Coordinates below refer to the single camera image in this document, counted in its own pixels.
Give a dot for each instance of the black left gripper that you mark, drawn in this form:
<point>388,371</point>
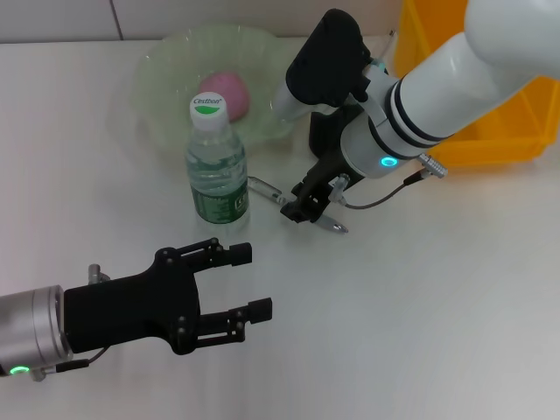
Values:
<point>131,306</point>

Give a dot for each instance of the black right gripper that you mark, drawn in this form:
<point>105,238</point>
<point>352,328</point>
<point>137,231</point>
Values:
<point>326,172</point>

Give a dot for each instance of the clear ballpoint pen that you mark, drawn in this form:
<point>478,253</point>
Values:
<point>264,186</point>

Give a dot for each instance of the clear green-label water bottle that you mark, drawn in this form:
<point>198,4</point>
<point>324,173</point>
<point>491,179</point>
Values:
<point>216,175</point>

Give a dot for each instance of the pink sponge ball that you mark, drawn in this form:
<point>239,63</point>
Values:
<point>232,87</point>

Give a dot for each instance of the blue scissors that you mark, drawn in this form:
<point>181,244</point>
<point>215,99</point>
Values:
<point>380,65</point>

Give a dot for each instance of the clear plastic ruler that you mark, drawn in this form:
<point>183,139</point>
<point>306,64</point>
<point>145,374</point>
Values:
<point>388,41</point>

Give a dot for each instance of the black mesh pen holder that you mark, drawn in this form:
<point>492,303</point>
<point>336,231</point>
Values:
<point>324,127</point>

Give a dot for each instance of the green glass fruit plate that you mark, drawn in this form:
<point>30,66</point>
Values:
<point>175,79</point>

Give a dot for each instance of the yellow plastic bin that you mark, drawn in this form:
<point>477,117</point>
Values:
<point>503,140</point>

